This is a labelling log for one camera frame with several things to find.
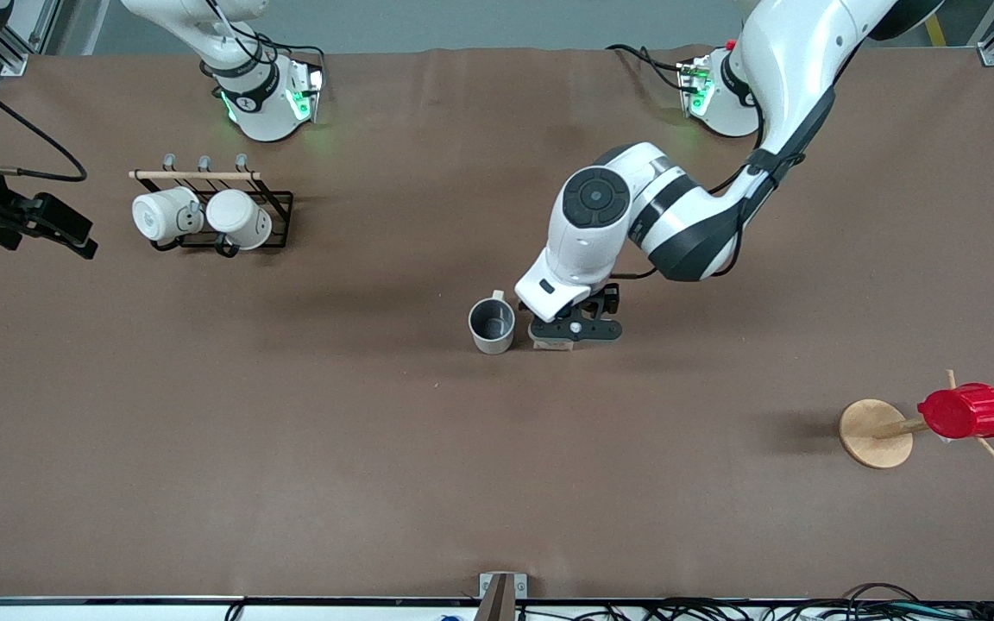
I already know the grey mug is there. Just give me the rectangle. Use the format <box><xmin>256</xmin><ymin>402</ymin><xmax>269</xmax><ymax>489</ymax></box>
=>
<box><xmin>468</xmin><ymin>291</ymin><xmax>517</xmax><ymax>355</ymax></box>

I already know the red ribbed plastic cup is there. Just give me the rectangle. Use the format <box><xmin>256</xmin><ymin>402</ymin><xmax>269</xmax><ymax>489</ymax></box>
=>
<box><xmin>917</xmin><ymin>383</ymin><xmax>994</xmax><ymax>440</ymax></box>

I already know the white mug with round print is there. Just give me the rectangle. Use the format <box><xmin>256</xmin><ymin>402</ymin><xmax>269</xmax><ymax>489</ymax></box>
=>
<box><xmin>132</xmin><ymin>187</ymin><xmax>204</xmax><ymax>243</ymax></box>

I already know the plain white mug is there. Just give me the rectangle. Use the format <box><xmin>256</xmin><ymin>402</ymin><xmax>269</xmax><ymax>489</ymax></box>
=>
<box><xmin>205</xmin><ymin>189</ymin><xmax>274</xmax><ymax>258</ymax></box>

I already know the wooden mug tree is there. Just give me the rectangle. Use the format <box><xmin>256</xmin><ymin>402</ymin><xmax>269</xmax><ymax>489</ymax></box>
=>
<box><xmin>839</xmin><ymin>369</ymin><xmax>994</xmax><ymax>470</ymax></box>

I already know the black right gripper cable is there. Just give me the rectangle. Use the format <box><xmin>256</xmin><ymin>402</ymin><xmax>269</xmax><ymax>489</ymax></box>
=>
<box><xmin>0</xmin><ymin>47</ymin><xmax>88</xmax><ymax>184</ymax></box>

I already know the black wire mug rack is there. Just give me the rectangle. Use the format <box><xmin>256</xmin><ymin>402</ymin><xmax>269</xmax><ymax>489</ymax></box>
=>
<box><xmin>129</xmin><ymin>154</ymin><xmax>295</xmax><ymax>258</ymax></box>

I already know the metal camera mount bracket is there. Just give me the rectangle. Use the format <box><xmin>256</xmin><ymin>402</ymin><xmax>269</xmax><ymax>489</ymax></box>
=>
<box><xmin>473</xmin><ymin>572</ymin><xmax>528</xmax><ymax>621</ymax></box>

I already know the black left arm base cable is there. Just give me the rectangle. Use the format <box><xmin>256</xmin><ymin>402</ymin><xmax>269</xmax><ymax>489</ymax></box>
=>
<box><xmin>605</xmin><ymin>43</ymin><xmax>698</xmax><ymax>92</ymax></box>

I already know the black arm base cable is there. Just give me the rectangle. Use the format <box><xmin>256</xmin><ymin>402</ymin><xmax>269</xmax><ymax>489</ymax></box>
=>
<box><xmin>204</xmin><ymin>0</ymin><xmax>327</xmax><ymax>74</ymax></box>
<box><xmin>605</xmin><ymin>43</ymin><xmax>698</xmax><ymax>92</ymax></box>

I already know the black right arm base cable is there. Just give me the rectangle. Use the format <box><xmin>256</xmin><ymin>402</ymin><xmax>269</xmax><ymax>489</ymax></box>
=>
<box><xmin>204</xmin><ymin>0</ymin><xmax>327</xmax><ymax>74</ymax></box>

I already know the black cable bundle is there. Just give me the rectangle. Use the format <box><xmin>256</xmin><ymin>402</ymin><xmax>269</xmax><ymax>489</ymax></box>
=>
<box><xmin>514</xmin><ymin>583</ymin><xmax>994</xmax><ymax>621</ymax></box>

